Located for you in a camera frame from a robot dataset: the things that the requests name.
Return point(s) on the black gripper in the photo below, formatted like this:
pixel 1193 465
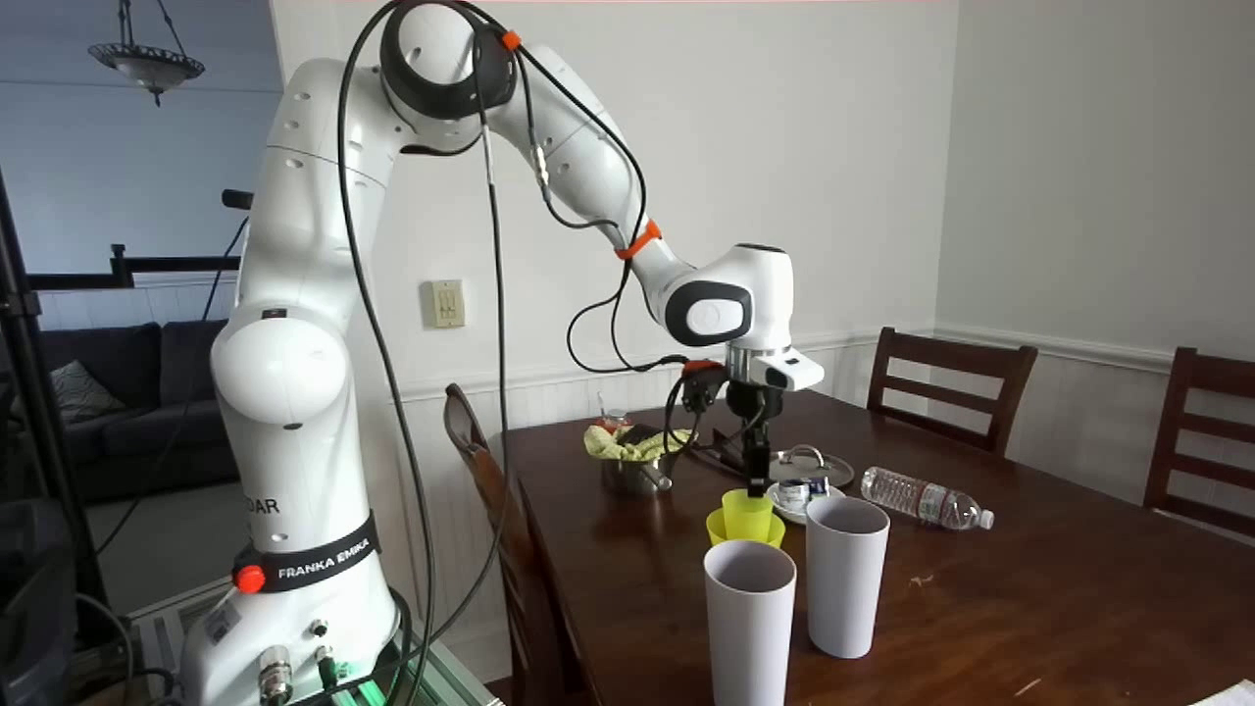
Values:
pixel 756 407

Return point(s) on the yellow plastic bowl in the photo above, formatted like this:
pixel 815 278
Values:
pixel 768 532

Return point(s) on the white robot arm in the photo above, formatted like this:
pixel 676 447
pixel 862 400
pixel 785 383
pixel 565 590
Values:
pixel 312 608

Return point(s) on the white bowl with items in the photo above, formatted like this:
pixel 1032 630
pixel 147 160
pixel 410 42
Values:
pixel 794 496

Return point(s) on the white tall cup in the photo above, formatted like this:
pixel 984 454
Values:
pixel 846 554
pixel 750 592

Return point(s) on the black kitchen tongs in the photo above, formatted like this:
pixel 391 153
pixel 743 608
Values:
pixel 717 455

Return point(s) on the glass pot lid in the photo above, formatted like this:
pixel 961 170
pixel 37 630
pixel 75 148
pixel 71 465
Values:
pixel 811 465

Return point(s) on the pot with yellow cloth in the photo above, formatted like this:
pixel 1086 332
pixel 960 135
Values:
pixel 635 455

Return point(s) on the clear plastic water bottle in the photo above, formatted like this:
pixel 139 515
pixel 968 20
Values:
pixel 925 498

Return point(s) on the dark wooden chair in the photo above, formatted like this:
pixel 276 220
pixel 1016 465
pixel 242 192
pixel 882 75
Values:
pixel 951 384
pixel 1207 437

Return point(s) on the brown wooden chair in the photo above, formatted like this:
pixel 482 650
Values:
pixel 535 630

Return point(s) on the dark sofa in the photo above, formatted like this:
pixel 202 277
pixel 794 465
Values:
pixel 139 408

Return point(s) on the hanging ceiling lamp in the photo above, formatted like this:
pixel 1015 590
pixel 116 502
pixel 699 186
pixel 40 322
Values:
pixel 144 63

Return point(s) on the wall light switch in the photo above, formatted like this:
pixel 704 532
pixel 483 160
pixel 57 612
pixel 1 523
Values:
pixel 446 302

